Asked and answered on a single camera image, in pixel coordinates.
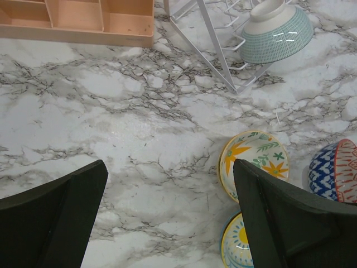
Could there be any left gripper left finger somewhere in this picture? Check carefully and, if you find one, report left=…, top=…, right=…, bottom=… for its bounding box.
left=1, top=160, right=108, bottom=267

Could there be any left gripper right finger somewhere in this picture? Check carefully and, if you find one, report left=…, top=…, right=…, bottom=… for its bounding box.
left=233, top=159, right=356, bottom=267

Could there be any yellow sun blue bowl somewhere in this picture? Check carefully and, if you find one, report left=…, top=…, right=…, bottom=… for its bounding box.
left=219, top=210, right=254, bottom=268

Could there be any orange flower leaf bowl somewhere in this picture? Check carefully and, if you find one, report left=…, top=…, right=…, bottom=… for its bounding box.
left=217, top=130, right=290, bottom=202

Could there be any teal grid pattern bowl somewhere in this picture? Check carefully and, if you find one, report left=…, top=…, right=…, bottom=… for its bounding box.
left=240, top=1, right=314, bottom=64

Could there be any peach plastic file organizer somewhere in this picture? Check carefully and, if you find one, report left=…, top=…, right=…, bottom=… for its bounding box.
left=1, top=0, right=155, bottom=47

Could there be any white wire dish rack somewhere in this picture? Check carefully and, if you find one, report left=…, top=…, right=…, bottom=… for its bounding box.
left=163, top=1, right=270, bottom=94

